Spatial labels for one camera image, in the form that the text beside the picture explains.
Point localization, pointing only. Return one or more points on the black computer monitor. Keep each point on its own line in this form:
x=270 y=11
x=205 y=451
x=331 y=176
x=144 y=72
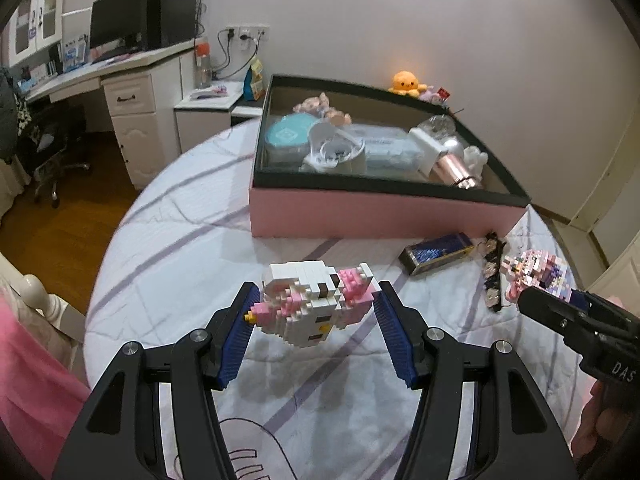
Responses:
x=116 y=27

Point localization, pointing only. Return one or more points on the white bed post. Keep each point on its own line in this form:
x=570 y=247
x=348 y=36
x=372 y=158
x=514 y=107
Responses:
x=56 y=310

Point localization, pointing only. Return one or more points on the teal oval plastic case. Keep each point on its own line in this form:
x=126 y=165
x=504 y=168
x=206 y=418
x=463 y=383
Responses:
x=287 y=140

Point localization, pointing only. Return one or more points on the black office chair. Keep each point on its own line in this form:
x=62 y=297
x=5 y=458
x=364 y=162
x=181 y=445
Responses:
x=46 y=141

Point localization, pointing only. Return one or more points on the white glass door cabinet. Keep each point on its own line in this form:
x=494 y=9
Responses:
x=34 y=26

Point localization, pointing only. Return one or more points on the white computer desk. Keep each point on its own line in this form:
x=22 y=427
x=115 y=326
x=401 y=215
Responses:
x=140 y=92

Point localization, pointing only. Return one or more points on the pink bedding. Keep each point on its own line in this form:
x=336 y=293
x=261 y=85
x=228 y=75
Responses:
x=40 y=398

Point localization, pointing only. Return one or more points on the yellow blue snack bag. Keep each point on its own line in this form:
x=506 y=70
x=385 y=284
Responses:
x=253 y=84

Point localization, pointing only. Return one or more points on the blue card box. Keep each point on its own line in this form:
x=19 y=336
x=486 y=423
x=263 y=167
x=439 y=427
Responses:
x=432 y=254

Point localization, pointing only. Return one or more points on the pink owl block figure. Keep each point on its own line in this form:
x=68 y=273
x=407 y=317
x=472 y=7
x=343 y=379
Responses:
x=536 y=268

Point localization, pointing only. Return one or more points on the rose gold metal canister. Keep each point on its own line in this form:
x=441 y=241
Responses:
x=452 y=171

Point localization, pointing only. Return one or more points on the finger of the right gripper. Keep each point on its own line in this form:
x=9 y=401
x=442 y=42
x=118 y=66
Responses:
x=562 y=317

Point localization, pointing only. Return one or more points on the pig doll figurine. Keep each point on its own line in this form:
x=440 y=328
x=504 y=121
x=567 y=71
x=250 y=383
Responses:
x=320 y=107

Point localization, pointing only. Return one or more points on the white astronaut figurine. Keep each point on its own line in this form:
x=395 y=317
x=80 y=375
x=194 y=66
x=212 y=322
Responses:
x=472 y=156

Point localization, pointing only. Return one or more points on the red toy storage crate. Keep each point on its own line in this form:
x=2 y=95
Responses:
x=438 y=97

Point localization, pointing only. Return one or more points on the clear plastic jar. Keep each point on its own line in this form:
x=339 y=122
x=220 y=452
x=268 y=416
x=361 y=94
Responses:
x=439 y=127

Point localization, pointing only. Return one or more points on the plastic bottle orange cap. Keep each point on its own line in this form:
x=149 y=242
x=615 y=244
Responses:
x=203 y=66

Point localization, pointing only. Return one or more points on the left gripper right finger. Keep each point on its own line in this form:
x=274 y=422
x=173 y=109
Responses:
x=480 y=414

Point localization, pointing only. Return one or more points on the white pink block figure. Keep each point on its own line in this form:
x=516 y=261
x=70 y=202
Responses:
x=303 y=301

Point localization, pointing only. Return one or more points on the person right hand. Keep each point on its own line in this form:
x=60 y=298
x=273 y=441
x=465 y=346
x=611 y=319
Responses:
x=607 y=415

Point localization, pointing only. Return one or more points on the orange octopus plush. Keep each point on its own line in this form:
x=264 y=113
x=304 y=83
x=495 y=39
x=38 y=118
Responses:
x=405 y=83

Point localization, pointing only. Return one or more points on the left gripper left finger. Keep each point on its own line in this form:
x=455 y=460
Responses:
x=117 y=432

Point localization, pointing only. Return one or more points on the white small side cabinet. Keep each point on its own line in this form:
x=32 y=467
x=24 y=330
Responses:
x=203 y=113

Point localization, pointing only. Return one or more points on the green and pink tray box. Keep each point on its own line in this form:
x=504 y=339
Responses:
x=289 y=201

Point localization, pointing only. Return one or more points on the white wall power strip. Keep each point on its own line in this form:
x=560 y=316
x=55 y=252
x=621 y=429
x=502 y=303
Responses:
x=244 y=33

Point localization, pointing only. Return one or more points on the clear dental flosser box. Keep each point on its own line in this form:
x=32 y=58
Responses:
x=389 y=150

